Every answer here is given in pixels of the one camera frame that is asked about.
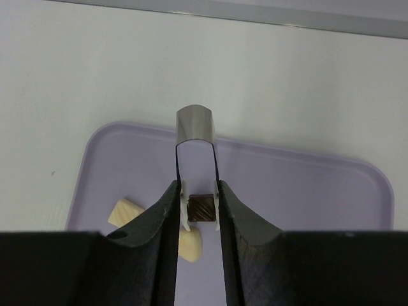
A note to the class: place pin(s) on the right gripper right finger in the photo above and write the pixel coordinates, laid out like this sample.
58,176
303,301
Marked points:
264,265

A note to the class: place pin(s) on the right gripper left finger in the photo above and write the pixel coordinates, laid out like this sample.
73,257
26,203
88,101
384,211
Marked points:
133,265

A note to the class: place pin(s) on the white square chocolate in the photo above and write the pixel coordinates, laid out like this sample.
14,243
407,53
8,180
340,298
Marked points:
124,212

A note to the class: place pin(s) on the dark chocolate cube top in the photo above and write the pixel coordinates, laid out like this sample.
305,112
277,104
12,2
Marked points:
201,208

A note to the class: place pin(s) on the white tweezers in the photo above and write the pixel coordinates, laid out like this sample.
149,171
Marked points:
196,162

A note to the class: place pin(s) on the purple tray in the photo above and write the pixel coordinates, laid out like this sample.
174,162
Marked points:
294,191

